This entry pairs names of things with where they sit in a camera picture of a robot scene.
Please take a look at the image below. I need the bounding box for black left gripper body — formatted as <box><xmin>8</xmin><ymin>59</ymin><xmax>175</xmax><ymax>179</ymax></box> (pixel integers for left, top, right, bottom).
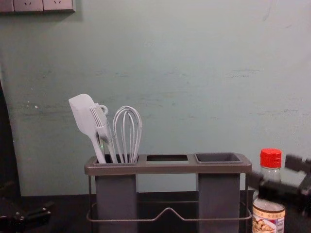
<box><xmin>0</xmin><ymin>205</ymin><xmax>28</xmax><ymax>233</ymax></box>

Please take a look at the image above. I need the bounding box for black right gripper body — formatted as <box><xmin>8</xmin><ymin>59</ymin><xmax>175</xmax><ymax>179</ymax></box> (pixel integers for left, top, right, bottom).
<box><xmin>283</xmin><ymin>193</ymin><xmax>311</xmax><ymax>219</ymax></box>

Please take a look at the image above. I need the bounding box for clear bottle with red cap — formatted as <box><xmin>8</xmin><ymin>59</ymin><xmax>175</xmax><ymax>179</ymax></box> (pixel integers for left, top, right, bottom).
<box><xmin>251</xmin><ymin>148</ymin><xmax>286</xmax><ymax>233</ymax></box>

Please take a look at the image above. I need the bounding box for black table cloth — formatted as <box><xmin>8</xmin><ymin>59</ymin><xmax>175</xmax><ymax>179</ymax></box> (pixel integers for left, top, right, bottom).
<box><xmin>0</xmin><ymin>190</ymin><xmax>311</xmax><ymax>233</ymax></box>

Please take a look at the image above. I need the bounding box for grey plastic utensil cup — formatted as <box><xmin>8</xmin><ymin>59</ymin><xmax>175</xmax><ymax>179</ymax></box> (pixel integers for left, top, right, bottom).
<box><xmin>94</xmin><ymin>157</ymin><xmax>139</xmax><ymax>233</ymax></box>
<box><xmin>195</xmin><ymin>152</ymin><xmax>244</xmax><ymax>233</ymax></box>

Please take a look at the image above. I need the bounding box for grey metal utensil rack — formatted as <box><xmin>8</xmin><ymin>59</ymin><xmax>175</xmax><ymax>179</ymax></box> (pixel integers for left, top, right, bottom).
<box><xmin>84</xmin><ymin>152</ymin><xmax>253</xmax><ymax>233</ymax></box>

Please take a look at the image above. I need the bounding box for pale grey silicone brush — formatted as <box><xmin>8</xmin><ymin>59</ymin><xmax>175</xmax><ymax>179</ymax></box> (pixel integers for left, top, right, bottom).
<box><xmin>89</xmin><ymin>106</ymin><xmax>109</xmax><ymax>147</ymax></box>

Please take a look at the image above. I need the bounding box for pale grey silicone spatula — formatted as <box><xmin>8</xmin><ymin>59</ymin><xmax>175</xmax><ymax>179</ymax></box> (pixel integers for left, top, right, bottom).
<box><xmin>68</xmin><ymin>93</ymin><xmax>107</xmax><ymax>164</ymax></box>

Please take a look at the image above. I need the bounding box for pale grey whisk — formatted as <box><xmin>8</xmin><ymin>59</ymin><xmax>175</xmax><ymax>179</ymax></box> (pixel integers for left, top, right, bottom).
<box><xmin>112</xmin><ymin>105</ymin><xmax>143</xmax><ymax>164</ymax></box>

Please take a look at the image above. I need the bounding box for pale grey loop-handled utensil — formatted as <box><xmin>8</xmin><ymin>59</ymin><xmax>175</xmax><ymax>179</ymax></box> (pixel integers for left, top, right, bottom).
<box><xmin>96</xmin><ymin>103</ymin><xmax>119</xmax><ymax>164</ymax></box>

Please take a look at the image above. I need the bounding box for grey wall socket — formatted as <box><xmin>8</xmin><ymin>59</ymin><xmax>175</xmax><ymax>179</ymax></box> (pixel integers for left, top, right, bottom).
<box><xmin>42</xmin><ymin>0</ymin><xmax>75</xmax><ymax>13</ymax></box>
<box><xmin>13</xmin><ymin>0</ymin><xmax>44</xmax><ymax>12</ymax></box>

